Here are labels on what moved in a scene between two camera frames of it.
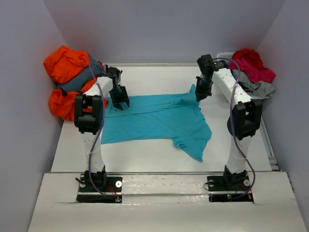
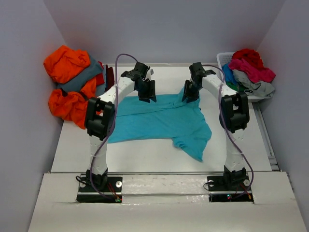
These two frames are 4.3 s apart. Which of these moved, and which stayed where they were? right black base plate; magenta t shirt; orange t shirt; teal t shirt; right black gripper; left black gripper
Moved: left black gripper; right black gripper
Stayed: right black base plate; orange t shirt; magenta t shirt; teal t shirt
